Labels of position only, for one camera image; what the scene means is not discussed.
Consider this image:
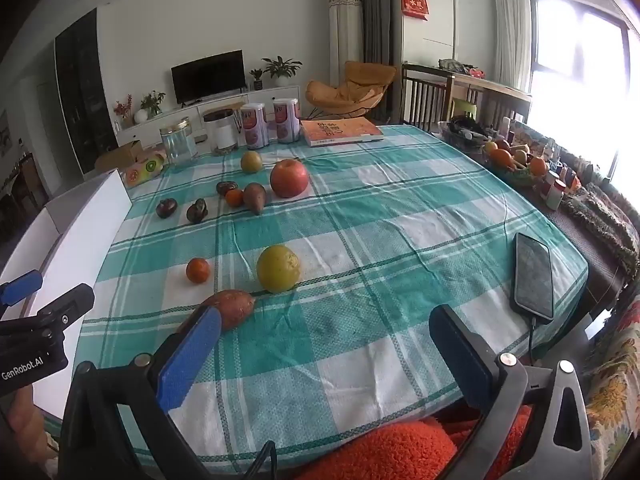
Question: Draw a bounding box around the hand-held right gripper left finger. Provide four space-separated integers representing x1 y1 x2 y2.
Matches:
59 305 223 480

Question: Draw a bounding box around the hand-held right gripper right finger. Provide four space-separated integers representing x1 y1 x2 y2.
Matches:
429 304 593 480

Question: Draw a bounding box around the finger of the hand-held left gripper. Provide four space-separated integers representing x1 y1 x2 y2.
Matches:
30 283 96 341
0 269 44 307

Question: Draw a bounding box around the large sweet potato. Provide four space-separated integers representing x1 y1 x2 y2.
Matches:
200 290 256 332

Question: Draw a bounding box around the person's left hand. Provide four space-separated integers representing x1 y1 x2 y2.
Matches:
0 385 57 467

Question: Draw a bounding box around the white board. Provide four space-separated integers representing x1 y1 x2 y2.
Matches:
0 169 133 418

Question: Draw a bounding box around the orange fuzzy cloth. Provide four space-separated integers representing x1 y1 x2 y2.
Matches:
295 402 533 480

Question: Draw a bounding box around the black smartphone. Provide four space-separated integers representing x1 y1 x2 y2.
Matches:
513 232 556 322

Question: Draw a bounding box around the large yellow orange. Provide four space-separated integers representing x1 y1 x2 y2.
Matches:
256 244 301 294

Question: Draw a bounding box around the green plaid tablecloth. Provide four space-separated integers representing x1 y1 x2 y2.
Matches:
70 124 590 476

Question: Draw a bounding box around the fruit print box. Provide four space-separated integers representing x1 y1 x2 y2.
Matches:
124 152 167 190

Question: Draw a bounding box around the floral blanket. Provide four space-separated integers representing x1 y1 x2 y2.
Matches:
582 290 640 480

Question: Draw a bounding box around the cardboard box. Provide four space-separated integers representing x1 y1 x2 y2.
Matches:
94 140 146 173

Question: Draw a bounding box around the small dark sweet potato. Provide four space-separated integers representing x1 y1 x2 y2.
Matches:
243 182 271 216

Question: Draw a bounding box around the cluster of small bottles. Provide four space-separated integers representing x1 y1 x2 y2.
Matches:
542 137 596 211

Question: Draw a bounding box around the glass jar with gold lid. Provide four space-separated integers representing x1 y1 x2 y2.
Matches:
159 117 198 166

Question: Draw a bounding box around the knitted blanket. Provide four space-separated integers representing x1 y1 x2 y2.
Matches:
560 180 640 281

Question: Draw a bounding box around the red flower arrangement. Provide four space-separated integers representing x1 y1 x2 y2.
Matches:
114 94 133 128

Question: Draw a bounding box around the black display cabinet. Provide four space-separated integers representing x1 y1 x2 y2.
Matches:
54 9 121 173

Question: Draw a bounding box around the red apple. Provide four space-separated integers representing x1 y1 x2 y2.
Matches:
270 158 310 199

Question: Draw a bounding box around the white television cabinet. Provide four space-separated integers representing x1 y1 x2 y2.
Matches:
116 85 301 146

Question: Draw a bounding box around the basket of fruit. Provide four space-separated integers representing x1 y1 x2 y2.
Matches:
482 140 548 186

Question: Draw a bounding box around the leafy plant in vase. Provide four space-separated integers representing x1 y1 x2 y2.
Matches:
134 90 166 124

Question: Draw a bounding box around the clear plastic jar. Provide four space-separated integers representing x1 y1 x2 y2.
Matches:
202 108 238 156

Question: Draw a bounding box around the pink tin can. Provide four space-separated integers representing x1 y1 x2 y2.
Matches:
240 102 271 150
272 98 301 144

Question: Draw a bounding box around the orange book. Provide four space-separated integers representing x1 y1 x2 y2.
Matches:
299 119 385 148

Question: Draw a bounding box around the wooden chair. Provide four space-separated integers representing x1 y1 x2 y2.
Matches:
401 62 456 133

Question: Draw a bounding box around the flat screen television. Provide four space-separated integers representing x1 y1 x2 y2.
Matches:
171 50 247 106

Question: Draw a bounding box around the wooden side desk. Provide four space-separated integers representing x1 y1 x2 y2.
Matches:
440 67 533 126

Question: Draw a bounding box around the orange lounge chair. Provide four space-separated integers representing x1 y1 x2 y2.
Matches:
305 60 398 121

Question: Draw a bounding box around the bright window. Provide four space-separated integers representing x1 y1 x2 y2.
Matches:
527 0 640 181

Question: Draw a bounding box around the green plant in white pot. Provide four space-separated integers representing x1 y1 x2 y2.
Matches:
262 56 303 87

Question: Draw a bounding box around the white curtain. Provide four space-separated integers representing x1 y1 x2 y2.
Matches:
492 0 533 93

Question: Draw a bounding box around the standing air conditioner with cover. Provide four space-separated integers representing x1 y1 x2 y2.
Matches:
327 0 364 81

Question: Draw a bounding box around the grey curtain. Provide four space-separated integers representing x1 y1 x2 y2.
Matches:
348 0 403 123

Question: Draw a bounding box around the red wall hanging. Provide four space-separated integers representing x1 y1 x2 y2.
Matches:
401 0 429 22

